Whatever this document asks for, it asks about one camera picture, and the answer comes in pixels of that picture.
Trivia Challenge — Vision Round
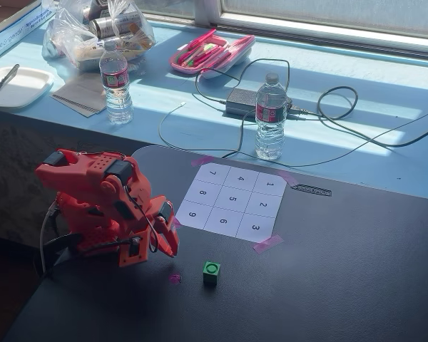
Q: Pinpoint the orange gripper black motor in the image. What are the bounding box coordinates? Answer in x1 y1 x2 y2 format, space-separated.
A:
142 195 180 259

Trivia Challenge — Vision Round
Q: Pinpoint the green cube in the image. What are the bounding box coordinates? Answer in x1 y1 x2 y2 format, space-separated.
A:
203 261 222 285

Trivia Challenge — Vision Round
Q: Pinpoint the white numbered grid paper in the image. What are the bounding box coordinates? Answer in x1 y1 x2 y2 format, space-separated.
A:
175 162 287 242

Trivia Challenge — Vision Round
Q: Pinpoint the black power adapter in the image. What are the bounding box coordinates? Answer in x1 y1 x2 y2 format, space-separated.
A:
225 88 293 118

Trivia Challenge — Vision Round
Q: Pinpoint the clear water bottle red label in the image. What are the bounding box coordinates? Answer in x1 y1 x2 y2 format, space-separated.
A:
254 73 288 161
98 40 134 125

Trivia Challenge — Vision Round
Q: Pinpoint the grey napkin stack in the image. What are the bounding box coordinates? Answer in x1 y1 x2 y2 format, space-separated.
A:
51 73 108 118

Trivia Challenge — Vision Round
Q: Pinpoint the pink pencil case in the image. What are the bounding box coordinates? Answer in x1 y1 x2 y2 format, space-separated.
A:
168 28 257 80

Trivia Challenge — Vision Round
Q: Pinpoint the pink marker pen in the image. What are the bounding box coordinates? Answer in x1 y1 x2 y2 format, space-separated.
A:
188 28 218 49

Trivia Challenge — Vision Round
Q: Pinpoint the white foam plate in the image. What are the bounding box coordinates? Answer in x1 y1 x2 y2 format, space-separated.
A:
0 66 55 109

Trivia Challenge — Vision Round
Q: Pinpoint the silver drink can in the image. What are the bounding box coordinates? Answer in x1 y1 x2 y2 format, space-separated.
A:
88 14 143 37

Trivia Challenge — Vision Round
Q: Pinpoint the clear plastic bag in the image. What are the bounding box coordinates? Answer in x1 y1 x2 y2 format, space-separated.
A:
41 0 157 72

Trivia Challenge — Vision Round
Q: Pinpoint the grey plastic knife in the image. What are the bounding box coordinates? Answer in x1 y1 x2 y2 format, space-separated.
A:
0 63 21 100

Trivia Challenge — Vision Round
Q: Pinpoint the Tide detergent cardboard box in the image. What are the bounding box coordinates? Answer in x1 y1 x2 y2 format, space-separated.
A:
0 0 56 65

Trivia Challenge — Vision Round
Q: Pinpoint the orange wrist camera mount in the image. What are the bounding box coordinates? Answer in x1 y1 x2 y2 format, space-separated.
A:
118 233 148 269

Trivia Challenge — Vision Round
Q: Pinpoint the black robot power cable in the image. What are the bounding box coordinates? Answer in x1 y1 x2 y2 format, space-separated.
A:
34 233 138 281

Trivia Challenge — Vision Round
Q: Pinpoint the white robot USB cable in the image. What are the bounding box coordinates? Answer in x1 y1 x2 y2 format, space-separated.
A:
39 201 60 275

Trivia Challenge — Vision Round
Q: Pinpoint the black adapter cable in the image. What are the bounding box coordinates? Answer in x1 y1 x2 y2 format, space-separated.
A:
194 58 292 160
235 86 428 168

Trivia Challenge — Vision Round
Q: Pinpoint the window frame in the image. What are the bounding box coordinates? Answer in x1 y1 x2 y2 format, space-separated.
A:
138 0 428 61

